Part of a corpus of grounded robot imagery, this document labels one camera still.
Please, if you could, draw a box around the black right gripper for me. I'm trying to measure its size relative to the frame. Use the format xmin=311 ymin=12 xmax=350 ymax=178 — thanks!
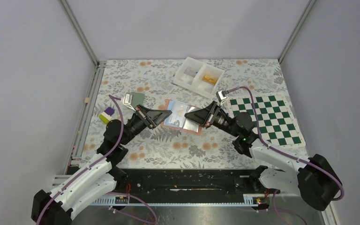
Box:
xmin=185 ymin=101 xmax=240 ymax=138

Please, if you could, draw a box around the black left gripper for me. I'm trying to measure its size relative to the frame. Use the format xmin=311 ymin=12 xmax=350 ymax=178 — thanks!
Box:
xmin=121 ymin=104 xmax=173 ymax=146

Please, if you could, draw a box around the white VIP credit card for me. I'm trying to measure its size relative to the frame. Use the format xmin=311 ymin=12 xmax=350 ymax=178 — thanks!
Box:
xmin=164 ymin=100 xmax=190 ymax=128

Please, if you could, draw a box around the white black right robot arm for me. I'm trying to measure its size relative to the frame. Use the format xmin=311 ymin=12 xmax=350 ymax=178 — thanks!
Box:
xmin=185 ymin=101 xmax=345 ymax=211

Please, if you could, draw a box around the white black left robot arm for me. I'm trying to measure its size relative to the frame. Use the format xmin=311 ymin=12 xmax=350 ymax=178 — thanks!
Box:
xmin=31 ymin=105 xmax=172 ymax=225

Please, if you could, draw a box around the gold credit card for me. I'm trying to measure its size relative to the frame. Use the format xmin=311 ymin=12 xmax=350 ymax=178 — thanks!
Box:
xmin=202 ymin=73 xmax=218 ymax=85

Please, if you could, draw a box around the silver credit card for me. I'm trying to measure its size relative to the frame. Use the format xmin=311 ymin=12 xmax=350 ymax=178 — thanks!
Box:
xmin=184 ymin=67 xmax=199 ymax=77

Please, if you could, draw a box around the floral tablecloth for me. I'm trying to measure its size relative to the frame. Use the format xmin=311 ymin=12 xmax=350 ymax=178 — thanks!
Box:
xmin=82 ymin=59 xmax=313 ymax=170

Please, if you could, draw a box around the white two-compartment plastic bin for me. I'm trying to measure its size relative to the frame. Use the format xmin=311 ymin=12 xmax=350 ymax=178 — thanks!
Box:
xmin=173 ymin=57 xmax=224 ymax=98

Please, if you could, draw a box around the purple white green block stack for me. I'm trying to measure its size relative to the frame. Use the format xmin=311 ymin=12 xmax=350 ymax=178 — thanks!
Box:
xmin=98 ymin=107 xmax=115 ymax=124

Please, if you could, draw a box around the green white chessboard mat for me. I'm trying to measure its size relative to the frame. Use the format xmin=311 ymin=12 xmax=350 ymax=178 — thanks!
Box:
xmin=225 ymin=92 xmax=306 ymax=151

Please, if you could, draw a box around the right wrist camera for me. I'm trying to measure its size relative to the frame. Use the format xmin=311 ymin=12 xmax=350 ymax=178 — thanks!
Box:
xmin=216 ymin=90 xmax=229 ymax=107

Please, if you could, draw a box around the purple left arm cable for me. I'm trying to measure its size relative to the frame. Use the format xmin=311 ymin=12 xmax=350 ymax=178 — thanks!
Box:
xmin=35 ymin=94 xmax=159 ymax=225

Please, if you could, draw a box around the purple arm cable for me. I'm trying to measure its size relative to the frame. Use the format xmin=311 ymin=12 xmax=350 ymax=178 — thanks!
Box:
xmin=35 ymin=94 xmax=159 ymax=225
xmin=226 ymin=86 xmax=345 ymax=225

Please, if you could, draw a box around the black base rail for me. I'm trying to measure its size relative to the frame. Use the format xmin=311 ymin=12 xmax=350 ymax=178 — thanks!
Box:
xmin=65 ymin=167 xmax=280 ymax=207

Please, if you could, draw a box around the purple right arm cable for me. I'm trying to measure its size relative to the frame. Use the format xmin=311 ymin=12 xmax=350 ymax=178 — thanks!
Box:
xmin=226 ymin=86 xmax=345 ymax=225

